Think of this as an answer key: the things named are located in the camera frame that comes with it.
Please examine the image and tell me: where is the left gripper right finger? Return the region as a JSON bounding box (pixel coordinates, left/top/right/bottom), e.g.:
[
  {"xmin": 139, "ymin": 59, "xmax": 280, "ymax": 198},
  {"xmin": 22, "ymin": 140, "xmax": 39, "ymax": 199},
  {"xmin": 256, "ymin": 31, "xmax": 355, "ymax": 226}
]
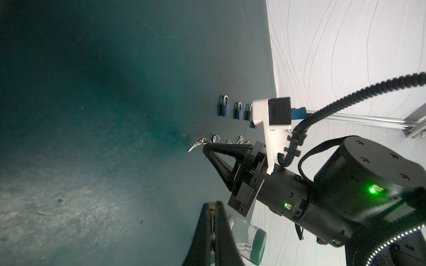
[{"xmin": 214, "ymin": 201, "xmax": 244, "ymax": 266}]

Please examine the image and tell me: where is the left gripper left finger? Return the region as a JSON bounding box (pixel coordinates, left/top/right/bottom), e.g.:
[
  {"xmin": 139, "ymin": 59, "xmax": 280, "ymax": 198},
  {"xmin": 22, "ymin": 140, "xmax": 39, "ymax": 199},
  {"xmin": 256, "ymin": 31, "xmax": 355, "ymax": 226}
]
[{"xmin": 183, "ymin": 203, "xmax": 213, "ymax": 266}]

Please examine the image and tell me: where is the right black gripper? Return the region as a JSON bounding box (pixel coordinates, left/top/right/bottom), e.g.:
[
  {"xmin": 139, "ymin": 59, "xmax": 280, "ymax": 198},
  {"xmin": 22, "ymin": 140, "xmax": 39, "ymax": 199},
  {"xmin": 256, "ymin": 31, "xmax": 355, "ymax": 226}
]
[{"xmin": 203, "ymin": 142, "xmax": 267, "ymax": 217}]

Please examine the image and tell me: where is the small blue padlock key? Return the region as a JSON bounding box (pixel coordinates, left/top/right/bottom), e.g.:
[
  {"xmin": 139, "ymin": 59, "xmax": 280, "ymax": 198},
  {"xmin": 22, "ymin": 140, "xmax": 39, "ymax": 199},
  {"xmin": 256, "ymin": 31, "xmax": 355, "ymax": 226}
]
[{"xmin": 211, "ymin": 134, "xmax": 220, "ymax": 143}]

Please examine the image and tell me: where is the brass padlock key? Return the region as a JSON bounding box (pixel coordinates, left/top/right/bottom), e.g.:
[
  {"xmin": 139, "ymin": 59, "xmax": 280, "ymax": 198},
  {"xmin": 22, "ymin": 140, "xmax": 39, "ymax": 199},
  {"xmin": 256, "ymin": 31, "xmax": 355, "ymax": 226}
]
[{"xmin": 188, "ymin": 137, "xmax": 212, "ymax": 153}]

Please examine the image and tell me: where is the small blue padlock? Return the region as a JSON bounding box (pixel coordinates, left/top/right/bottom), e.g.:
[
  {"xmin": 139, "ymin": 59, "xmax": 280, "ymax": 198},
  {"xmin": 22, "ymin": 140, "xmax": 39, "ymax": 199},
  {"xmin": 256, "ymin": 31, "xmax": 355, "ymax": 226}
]
[{"xmin": 218, "ymin": 95, "xmax": 229, "ymax": 117}]

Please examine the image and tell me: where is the blue padlock with keys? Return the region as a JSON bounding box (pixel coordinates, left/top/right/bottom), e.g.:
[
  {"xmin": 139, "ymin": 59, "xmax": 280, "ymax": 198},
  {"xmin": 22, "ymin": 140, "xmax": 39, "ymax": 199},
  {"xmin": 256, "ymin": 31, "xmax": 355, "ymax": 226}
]
[{"xmin": 233, "ymin": 102, "xmax": 244, "ymax": 120}]

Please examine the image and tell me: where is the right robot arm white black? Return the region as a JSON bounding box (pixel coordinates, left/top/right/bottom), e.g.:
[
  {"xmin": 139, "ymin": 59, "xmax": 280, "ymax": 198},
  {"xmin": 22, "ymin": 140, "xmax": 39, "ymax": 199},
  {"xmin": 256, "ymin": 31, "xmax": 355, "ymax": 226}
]
[{"xmin": 203, "ymin": 136, "xmax": 426, "ymax": 266}]

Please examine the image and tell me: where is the right black corrugated cable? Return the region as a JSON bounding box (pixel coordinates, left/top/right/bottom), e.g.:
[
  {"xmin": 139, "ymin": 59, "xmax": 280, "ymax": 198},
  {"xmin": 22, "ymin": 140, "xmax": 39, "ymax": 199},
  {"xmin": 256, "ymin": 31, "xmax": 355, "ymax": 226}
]
[{"xmin": 277, "ymin": 72, "xmax": 426, "ymax": 168}]

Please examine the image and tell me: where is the aluminium cross rail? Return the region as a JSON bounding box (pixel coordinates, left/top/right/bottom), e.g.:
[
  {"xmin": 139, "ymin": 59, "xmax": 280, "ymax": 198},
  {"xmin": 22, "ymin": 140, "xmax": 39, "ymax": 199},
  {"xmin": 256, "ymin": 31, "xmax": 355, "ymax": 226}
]
[{"xmin": 326, "ymin": 113, "xmax": 426, "ymax": 139}]

